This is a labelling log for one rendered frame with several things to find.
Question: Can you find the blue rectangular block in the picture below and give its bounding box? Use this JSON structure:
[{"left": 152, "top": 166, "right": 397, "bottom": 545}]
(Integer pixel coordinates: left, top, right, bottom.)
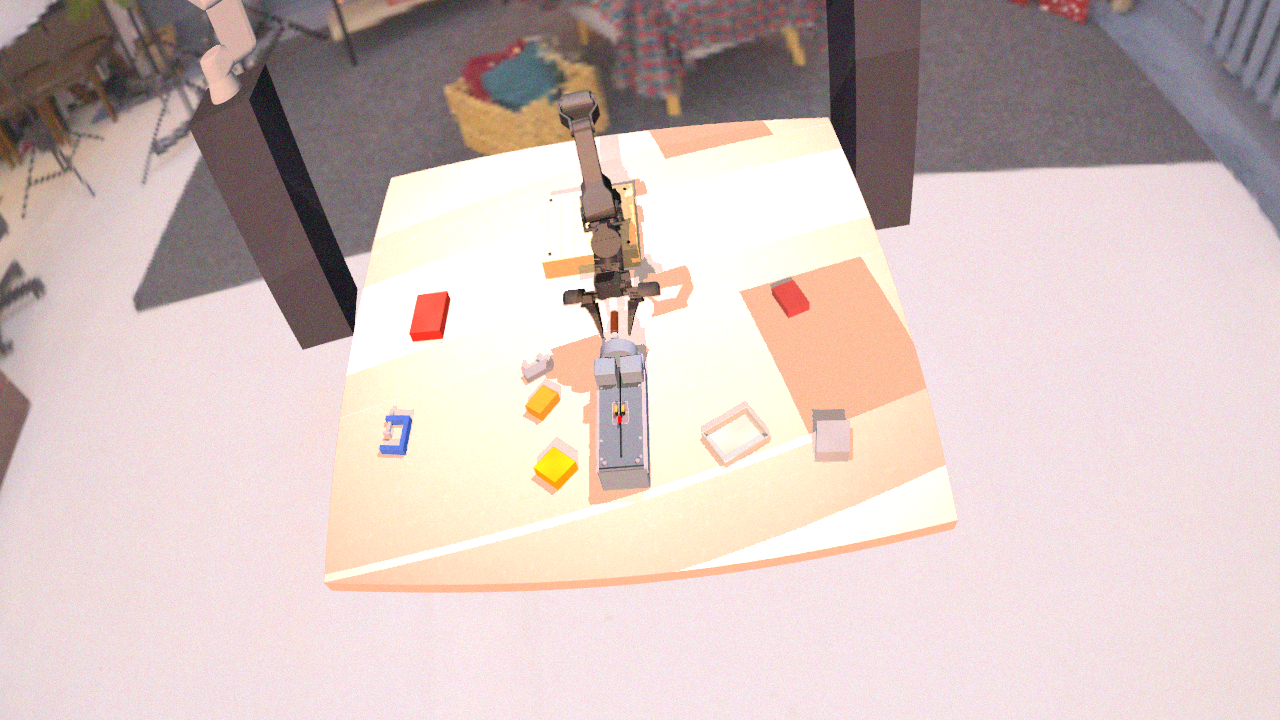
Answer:
[{"left": 379, "top": 410, "right": 412, "bottom": 455}]

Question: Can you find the red rectangular block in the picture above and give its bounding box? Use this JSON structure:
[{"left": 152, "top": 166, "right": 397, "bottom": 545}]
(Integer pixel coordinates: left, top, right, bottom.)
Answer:
[
  {"left": 772, "top": 279, "right": 809, "bottom": 318},
  {"left": 410, "top": 291, "right": 451, "bottom": 341}
]

